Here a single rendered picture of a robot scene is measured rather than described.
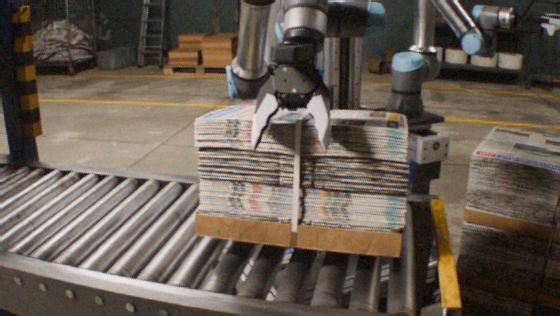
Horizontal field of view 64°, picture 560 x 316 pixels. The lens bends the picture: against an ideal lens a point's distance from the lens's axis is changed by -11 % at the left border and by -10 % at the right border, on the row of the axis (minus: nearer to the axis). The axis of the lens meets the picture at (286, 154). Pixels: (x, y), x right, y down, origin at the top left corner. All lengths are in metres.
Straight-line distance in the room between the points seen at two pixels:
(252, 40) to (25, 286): 0.91
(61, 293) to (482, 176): 1.17
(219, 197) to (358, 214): 0.25
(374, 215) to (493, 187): 0.73
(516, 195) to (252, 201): 0.89
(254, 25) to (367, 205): 0.73
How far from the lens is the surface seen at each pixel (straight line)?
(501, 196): 1.54
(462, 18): 1.79
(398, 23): 7.97
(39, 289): 1.01
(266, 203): 0.88
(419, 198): 1.23
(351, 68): 1.84
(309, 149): 0.84
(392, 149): 0.83
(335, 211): 0.86
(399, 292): 0.87
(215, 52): 7.39
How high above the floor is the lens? 1.29
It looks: 19 degrees down
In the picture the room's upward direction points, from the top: straight up
